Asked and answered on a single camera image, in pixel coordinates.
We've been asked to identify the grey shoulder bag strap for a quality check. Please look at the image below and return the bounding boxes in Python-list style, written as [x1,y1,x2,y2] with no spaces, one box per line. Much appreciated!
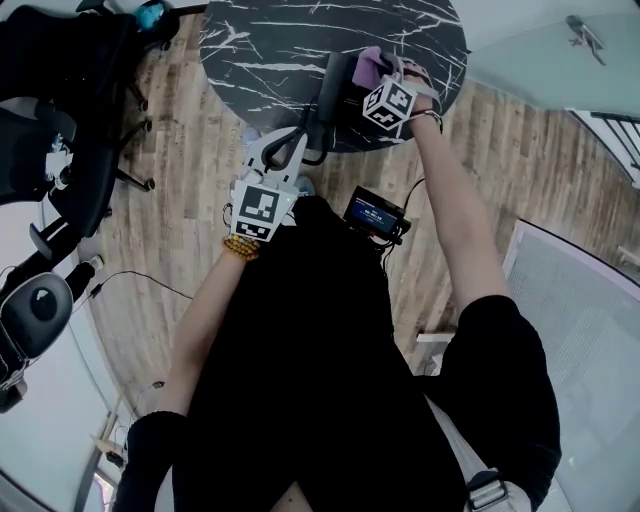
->
[423,394,532,512]

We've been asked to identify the black floor cable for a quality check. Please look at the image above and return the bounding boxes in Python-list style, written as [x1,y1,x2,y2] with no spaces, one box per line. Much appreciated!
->
[72,269,194,314]

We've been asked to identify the thin wrist bracelet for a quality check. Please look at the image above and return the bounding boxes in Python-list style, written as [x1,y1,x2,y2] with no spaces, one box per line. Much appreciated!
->
[410,109,444,132]

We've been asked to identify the purple cloth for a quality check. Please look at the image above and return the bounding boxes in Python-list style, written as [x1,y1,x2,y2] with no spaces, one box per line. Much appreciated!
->
[351,45,397,89]

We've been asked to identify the black device cable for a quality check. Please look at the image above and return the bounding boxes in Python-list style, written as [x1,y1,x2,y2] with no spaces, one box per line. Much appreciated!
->
[378,177,427,274]

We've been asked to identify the black office chair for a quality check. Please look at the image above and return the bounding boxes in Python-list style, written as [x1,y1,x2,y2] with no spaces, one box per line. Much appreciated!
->
[0,0,177,194]
[0,97,122,262]

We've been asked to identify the person's left forearm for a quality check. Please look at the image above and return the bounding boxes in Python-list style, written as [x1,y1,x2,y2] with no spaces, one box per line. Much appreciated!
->
[158,243,261,417]

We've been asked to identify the person's right forearm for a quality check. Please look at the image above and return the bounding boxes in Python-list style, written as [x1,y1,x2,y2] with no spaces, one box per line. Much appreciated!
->
[408,94,512,314]

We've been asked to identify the black chair with headrest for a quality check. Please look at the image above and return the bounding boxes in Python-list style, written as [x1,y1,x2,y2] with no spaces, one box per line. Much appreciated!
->
[0,260,97,414]

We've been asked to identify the black chest-mounted screen device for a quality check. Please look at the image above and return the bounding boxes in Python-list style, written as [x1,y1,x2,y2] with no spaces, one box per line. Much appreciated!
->
[343,185,413,247]

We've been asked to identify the metal door handle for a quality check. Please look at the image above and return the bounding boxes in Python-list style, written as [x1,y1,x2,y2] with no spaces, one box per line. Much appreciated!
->
[564,14,609,67]

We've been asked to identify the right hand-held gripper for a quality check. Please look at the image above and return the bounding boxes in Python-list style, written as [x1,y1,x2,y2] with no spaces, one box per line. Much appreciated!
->
[361,50,443,132]

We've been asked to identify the black stair railing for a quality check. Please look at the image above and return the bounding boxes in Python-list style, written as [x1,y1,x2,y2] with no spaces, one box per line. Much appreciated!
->
[567,108,640,190]

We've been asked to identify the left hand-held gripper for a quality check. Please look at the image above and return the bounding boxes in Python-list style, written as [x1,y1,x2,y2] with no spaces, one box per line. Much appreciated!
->
[227,127,309,245]

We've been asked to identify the person's black clothing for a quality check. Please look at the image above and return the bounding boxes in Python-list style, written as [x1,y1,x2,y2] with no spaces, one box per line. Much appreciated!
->
[112,194,562,512]

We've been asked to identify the person's right hand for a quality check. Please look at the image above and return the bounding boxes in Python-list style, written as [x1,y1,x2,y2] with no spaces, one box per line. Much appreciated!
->
[401,56,435,87]

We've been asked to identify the amber bead bracelet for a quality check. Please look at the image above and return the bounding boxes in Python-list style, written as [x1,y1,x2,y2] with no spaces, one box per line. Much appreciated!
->
[222,235,261,262]

